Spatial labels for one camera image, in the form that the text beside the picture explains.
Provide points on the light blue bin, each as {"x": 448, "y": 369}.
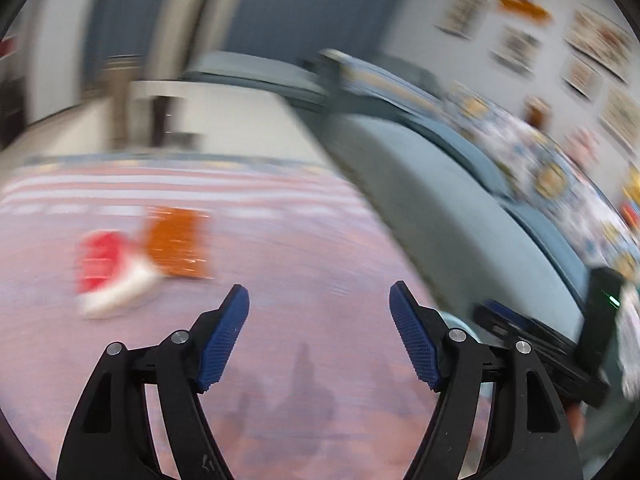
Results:
{"x": 462, "y": 322}

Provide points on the blue curtain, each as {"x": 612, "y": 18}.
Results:
{"x": 130, "y": 10}
{"x": 320, "y": 10}

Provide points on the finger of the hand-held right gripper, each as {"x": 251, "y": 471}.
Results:
{"x": 500, "y": 310}

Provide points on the pink floral tablecloth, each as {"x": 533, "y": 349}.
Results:
{"x": 300, "y": 270}

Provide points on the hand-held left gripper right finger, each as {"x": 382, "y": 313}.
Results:
{"x": 415, "y": 340}

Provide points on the brown plush toy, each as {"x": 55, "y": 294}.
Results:
{"x": 537, "y": 112}

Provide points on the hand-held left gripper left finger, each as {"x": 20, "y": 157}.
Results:
{"x": 222, "y": 340}

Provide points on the orange snack packet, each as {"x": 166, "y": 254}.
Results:
{"x": 177, "y": 242}

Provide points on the dark pen holder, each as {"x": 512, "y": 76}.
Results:
{"x": 161, "y": 120}

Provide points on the orange wall shelf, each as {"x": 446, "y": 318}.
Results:
{"x": 525, "y": 6}

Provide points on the large flower picture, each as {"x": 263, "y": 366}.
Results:
{"x": 600, "y": 42}

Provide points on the pink plush toy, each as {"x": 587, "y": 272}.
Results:
{"x": 582, "y": 149}

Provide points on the white framed picture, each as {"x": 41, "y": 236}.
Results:
{"x": 517, "y": 51}

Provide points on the blue patterned sofa throw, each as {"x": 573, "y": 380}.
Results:
{"x": 380, "y": 80}

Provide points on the blue cushion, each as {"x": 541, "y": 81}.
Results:
{"x": 550, "y": 245}
{"x": 460, "y": 155}

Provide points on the white coffee table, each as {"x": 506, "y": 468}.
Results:
{"x": 225, "y": 120}

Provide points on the white curtain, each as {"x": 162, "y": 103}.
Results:
{"x": 200, "y": 10}

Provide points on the blue sofa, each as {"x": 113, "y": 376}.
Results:
{"x": 425, "y": 200}

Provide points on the tall black framed picture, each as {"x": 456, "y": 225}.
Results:
{"x": 462, "y": 12}

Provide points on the butterfly picture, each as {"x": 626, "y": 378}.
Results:
{"x": 620, "y": 120}

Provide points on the brown thermos bottle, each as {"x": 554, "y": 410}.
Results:
{"x": 119, "y": 105}

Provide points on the floral cushion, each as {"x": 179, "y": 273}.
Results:
{"x": 585, "y": 210}
{"x": 500, "y": 125}

